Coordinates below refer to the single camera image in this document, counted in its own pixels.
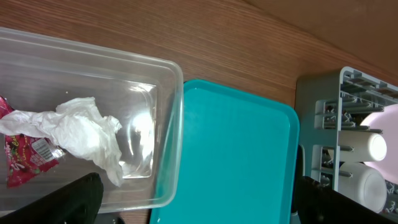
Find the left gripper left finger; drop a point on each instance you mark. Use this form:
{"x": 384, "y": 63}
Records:
{"x": 77, "y": 202}

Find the grey-white bowl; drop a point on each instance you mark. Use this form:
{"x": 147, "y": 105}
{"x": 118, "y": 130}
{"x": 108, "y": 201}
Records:
{"x": 366, "y": 186}

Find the clear plastic bin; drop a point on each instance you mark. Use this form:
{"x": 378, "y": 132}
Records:
{"x": 144, "y": 93}

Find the white napkin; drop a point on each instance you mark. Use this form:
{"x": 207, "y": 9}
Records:
{"x": 76, "y": 126}

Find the teal plastic tray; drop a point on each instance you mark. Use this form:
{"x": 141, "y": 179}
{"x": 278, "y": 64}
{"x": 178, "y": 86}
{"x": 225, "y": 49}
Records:
{"x": 238, "y": 158}

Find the white cup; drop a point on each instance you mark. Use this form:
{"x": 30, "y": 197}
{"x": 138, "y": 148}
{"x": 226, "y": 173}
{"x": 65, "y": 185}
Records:
{"x": 357, "y": 146}

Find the grey plastic dish rack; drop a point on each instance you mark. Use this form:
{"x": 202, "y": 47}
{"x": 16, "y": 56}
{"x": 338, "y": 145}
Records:
{"x": 328, "y": 104}

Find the pink plate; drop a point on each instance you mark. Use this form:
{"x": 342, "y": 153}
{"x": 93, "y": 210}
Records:
{"x": 387, "y": 122}

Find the red snack wrapper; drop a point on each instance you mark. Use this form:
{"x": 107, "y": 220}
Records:
{"x": 27, "y": 157}

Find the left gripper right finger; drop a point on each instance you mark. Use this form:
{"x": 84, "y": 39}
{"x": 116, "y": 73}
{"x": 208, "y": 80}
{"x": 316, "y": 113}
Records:
{"x": 321, "y": 205}

